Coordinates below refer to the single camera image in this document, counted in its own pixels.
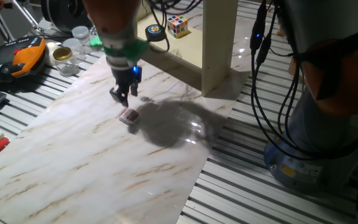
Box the orange black teach pendant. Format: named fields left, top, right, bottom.
left=0, top=35, right=47, bottom=85

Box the white marble pattern sheet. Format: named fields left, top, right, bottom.
left=0, top=4, right=269, bottom=224

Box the white rubik's cube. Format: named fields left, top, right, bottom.
left=166, top=14, right=190, bottom=39

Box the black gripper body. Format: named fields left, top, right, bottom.
left=106, top=60, right=144, bottom=91

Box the beige wooden shelf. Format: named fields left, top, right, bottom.
left=135, top=0, right=239, bottom=98

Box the red white card box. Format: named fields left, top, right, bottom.
left=117, top=106, right=140, bottom=126

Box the white egg-shaped bottle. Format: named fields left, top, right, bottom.
left=44, top=41, right=60, bottom=67

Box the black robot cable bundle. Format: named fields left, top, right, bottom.
left=144, top=0, right=358, bottom=161

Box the translucent plastic container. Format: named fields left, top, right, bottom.
left=62, top=37, right=83, bottom=57
left=71, top=25, right=91, bottom=47

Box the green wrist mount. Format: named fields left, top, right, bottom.
left=88, top=35, right=150, bottom=63

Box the black round spool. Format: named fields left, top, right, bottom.
left=40, top=0, right=94, bottom=35

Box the glass jar gold lid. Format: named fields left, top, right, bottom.
left=52, top=46, right=80, bottom=78

